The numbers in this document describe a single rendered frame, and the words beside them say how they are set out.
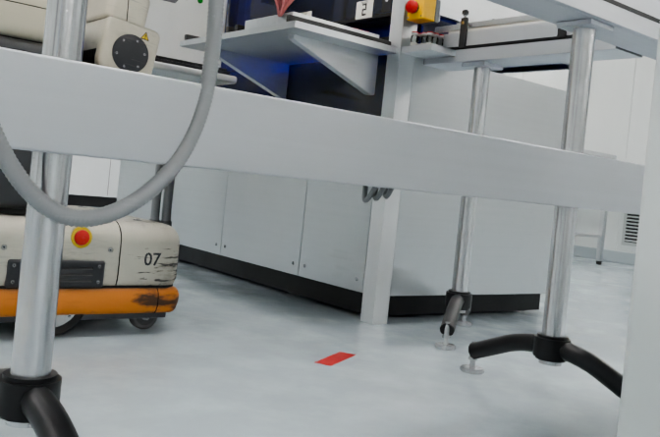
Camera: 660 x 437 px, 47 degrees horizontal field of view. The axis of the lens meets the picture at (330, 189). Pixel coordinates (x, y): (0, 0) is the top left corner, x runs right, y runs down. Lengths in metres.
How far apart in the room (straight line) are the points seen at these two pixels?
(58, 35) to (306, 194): 1.78
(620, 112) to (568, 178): 5.64
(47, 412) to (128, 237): 1.01
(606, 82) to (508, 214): 4.70
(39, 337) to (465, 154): 0.82
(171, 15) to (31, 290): 2.20
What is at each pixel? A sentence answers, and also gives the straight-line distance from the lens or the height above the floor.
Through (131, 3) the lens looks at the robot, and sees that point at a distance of 2.19.
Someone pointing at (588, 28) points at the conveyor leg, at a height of 0.83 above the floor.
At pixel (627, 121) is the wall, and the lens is 7.30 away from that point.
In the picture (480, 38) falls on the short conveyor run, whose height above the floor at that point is 0.91.
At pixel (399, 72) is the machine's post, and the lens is 2.44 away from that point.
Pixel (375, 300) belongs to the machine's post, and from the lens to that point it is 2.44.
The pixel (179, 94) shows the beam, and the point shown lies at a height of 0.53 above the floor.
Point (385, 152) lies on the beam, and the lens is 1.32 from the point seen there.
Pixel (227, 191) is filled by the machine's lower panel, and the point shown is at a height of 0.35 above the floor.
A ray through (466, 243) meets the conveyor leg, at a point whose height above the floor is 0.29.
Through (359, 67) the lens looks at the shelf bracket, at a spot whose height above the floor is 0.81.
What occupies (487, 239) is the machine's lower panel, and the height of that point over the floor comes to 0.29.
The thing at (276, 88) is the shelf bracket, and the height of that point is 0.76.
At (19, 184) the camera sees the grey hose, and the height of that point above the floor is 0.39.
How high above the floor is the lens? 0.43
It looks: level
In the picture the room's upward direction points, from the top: 6 degrees clockwise
